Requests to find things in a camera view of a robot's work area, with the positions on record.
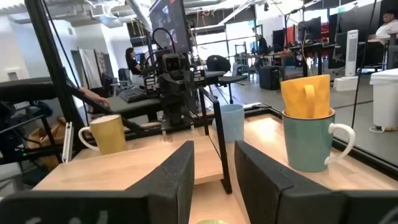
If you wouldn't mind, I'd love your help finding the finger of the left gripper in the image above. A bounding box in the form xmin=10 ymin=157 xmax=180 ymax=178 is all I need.
xmin=176 ymin=93 xmax=191 ymax=124
xmin=161 ymin=93 xmax=177 ymax=125

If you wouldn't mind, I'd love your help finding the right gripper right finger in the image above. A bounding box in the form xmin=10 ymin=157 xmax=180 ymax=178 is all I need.
xmin=234 ymin=140 xmax=352 ymax=224

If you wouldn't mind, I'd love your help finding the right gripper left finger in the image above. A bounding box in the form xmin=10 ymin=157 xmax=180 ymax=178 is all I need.
xmin=126 ymin=140 xmax=195 ymax=224

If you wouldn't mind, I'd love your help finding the light blue faceted mug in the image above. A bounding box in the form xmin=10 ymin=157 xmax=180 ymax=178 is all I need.
xmin=212 ymin=103 xmax=246 ymax=143

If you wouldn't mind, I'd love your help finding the grey mug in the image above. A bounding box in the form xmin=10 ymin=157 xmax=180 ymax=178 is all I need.
xmin=281 ymin=108 xmax=356 ymax=173

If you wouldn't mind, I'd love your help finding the white mug tan interior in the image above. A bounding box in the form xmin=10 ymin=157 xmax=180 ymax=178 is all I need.
xmin=77 ymin=114 xmax=127 ymax=156

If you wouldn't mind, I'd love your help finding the yellow faceted mug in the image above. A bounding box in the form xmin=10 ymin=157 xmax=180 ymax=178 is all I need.
xmin=280 ymin=73 xmax=332 ymax=119

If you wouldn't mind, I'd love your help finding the person's forearm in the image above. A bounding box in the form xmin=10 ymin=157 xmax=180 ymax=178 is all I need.
xmin=79 ymin=86 xmax=110 ymax=108

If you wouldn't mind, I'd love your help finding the black keyboard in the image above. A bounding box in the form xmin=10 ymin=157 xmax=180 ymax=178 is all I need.
xmin=118 ymin=87 xmax=147 ymax=104

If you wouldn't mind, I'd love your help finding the black office chair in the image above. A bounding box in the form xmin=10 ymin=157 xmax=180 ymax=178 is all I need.
xmin=205 ymin=55 xmax=249 ymax=105

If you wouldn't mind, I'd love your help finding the person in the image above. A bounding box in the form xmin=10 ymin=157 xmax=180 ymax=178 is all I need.
xmin=368 ymin=9 xmax=398 ymax=46
xmin=124 ymin=47 xmax=146 ymax=77
xmin=254 ymin=32 xmax=270 ymax=63

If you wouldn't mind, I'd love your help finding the grey office chair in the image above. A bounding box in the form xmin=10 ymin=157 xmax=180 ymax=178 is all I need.
xmin=110 ymin=67 xmax=133 ymax=94

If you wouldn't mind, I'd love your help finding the large dark monitor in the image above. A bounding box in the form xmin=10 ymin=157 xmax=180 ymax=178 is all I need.
xmin=148 ymin=0 xmax=192 ymax=55

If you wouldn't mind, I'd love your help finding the white leaning board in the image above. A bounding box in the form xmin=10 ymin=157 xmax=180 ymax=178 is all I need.
xmin=77 ymin=48 xmax=103 ymax=91

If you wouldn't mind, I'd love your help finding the black cabinet box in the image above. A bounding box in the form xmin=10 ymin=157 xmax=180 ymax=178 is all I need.
xmin=259 ymin=65 xmax=281 ymax=91

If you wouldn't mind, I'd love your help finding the black side desk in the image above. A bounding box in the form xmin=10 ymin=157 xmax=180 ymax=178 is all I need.
xmin=0 ymin=77 xmax=91 ymax=103

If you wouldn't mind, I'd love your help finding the white bin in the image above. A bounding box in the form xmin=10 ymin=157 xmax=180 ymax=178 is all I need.
xmin=369 ymin=68 xmax=398 ymax=131

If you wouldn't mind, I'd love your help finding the black labelled robot equipment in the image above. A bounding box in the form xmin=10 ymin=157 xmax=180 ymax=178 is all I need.
xmin=0 ymin=99 xmax=63 ymax=166

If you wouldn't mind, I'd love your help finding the white tower fan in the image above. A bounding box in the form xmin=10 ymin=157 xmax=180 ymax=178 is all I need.
xmin=333 ymin=29 xmax=359 ymax=92

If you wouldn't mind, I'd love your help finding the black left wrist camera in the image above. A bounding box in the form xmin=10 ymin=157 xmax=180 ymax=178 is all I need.
xmin=162 ymin=53 xmax=183 ymax=75

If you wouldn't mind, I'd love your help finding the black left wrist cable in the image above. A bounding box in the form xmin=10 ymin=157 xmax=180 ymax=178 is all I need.
xmin=150 ymin=27 xmax=177 ymax=56

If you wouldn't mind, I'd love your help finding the white frame bracket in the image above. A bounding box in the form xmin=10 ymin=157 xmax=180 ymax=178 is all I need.
xmin=61 ymin=121 xmax=75 ymax=164

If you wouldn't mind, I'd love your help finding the white cable loop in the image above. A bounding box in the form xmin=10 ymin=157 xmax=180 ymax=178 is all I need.
xmin=369 ymin=124 xmax=388 ymax=134

